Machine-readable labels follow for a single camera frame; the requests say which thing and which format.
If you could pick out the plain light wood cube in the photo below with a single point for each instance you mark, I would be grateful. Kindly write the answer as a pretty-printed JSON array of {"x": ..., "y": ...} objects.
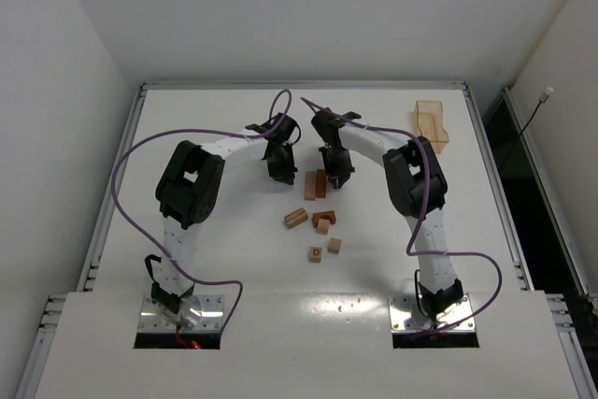
[{"x": 334, "y": 245}]

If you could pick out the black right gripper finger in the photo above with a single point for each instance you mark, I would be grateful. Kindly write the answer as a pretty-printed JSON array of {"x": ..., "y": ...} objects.
[
  {"x": 342, "y": 179},
  {"x": 331, "y": 181}
]

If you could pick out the wood cube letter D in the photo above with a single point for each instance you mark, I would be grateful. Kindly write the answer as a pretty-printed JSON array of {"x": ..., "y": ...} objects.
[{"x": 315, "y": 255}]

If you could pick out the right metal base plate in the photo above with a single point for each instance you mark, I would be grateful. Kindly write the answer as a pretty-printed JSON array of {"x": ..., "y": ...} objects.
[{"x": 406, "y": 318}]

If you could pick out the transparent amber plastic bin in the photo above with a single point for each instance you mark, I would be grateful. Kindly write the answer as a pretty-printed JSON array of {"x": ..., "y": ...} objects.
[{"x": 428, "y": 118}]

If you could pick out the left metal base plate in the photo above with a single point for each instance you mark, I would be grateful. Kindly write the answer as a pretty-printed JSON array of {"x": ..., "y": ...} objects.
[{"x": 198, "y": 314}]

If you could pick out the dark red wood block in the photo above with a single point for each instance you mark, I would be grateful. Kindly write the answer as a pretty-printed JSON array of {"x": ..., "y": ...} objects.
[{"x": 320, "y": 184}]

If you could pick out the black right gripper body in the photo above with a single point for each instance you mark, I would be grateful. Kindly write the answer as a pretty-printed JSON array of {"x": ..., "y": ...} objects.
[{"x": 337, "y": 170}]

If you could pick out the red arch wood block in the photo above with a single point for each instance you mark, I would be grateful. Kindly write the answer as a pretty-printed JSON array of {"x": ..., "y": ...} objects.
[{"x": 328, "y": 215}]

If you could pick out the striped light wood block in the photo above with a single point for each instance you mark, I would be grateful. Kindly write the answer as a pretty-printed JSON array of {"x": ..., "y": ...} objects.
[{"x": 296, "y": 218}]

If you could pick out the metal base plate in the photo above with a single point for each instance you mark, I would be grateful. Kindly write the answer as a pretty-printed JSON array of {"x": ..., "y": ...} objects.
[
  {"x": 198, "y": 314},
  {"x": 406, "y": 318}
]

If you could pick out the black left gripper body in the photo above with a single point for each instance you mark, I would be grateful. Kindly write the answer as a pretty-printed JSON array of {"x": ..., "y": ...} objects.
[{"x": 281, "y": 167}]

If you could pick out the small light wood cube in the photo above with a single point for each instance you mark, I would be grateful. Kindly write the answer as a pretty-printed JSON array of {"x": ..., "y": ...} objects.
[{"x": 323, "y": 226}]

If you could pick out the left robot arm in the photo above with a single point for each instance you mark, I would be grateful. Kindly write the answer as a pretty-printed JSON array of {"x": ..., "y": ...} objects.
[{"x": 188, "y": 190}]

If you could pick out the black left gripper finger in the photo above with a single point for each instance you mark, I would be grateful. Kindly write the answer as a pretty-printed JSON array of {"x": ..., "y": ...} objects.
[
  {"x": 275, "y": 176},
  {"x": 287, "y": 176}
]

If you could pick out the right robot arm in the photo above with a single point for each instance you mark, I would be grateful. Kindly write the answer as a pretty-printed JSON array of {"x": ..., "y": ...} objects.
[{"x": 417, "y": 187}]

